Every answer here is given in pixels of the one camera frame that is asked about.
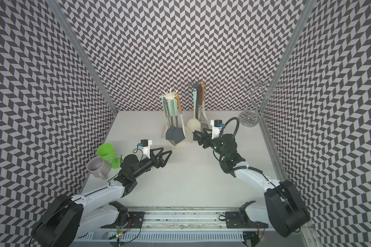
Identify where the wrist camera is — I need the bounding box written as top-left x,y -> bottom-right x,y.
210,119 -> 224,139
138,139 -> 152,158

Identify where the grey turner mint handle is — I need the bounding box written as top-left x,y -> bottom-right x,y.
166,100 -> 175,141

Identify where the aluminium front rail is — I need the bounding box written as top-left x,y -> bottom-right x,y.
73,207 -> 322,247

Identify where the green plastic goblet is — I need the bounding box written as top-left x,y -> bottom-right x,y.
97,143 -> 122,169

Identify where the cream spoon brown handle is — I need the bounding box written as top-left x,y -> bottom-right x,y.
200,81 -> 210,131

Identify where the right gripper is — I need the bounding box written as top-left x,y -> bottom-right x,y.
194,128 -> 227,159

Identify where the cream slotted turner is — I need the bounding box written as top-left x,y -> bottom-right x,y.
161,95 -> 170,139

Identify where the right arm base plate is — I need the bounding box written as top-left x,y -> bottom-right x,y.
224,212 -> 269,229

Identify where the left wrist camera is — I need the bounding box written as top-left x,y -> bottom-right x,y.
138,139 -> 152,158

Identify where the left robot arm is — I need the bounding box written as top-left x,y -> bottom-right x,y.
31,147 -> 172,247

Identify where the dark grey utensil rack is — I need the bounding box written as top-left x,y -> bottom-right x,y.
192,83 -> 208,132

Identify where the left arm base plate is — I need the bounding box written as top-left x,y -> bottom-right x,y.
106,211 -> 145,229

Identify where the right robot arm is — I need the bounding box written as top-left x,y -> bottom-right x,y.
194,131 -> 311,237

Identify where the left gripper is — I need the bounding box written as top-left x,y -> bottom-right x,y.
132,147 -> 172,180

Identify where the grey ceramic mug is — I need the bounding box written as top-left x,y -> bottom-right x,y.
86,156 -> 111,180

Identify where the grey spatula mint handle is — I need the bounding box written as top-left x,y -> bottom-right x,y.
173,98 -> 185,145

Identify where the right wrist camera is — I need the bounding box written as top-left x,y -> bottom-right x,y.
210,119 -> 224,139

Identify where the cream utensil rack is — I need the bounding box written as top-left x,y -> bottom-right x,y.
162,89 -> 189,148

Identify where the cream spatula wooden handle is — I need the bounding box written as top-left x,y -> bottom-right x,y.
175,93 -> 193,144

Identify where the cream turner mint handle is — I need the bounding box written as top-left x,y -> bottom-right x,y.
187,89 -> 201,132

